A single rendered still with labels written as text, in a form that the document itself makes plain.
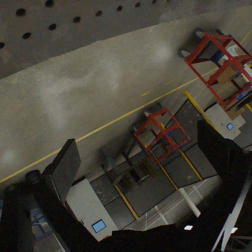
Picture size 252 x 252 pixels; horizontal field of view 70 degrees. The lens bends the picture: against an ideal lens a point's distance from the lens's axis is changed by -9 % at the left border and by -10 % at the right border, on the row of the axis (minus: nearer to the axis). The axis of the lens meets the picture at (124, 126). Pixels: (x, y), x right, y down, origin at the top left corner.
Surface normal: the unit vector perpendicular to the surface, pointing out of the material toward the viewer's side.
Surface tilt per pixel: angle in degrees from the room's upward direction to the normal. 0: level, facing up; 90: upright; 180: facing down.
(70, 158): 64
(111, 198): 90
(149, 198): 91
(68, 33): 0
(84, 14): 0
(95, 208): 90
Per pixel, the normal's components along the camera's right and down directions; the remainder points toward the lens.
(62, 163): 0.99, -0.15
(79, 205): 0.17, -0.41
